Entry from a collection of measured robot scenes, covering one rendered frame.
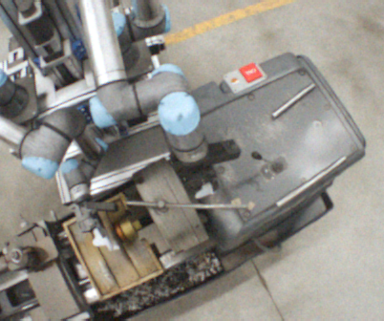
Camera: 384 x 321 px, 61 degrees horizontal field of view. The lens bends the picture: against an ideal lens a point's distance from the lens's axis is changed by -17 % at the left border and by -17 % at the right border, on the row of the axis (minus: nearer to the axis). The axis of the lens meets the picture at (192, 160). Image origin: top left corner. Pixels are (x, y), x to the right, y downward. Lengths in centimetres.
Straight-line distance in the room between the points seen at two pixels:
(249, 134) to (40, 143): 63
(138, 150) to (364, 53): 197
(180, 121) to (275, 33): 233
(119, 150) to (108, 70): 153
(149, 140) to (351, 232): 145
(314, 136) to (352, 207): 140
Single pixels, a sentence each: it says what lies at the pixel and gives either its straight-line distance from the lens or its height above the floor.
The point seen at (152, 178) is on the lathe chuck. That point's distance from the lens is 119.
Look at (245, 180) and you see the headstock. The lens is 114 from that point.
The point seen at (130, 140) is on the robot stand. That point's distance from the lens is 234.
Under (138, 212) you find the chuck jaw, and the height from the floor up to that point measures 114.
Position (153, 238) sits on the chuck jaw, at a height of 111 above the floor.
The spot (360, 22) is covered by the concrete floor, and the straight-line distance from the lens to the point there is 338.
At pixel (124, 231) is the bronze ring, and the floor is 112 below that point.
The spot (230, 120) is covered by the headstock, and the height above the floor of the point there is 125.
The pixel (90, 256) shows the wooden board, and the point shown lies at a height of 89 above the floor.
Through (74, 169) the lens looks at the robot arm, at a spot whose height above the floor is 112.
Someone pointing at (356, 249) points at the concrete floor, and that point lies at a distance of 256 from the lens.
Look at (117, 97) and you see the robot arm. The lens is 82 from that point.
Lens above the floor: 236
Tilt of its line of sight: 72 degrees down
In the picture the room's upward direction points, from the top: 10 degrees counter-clockwise
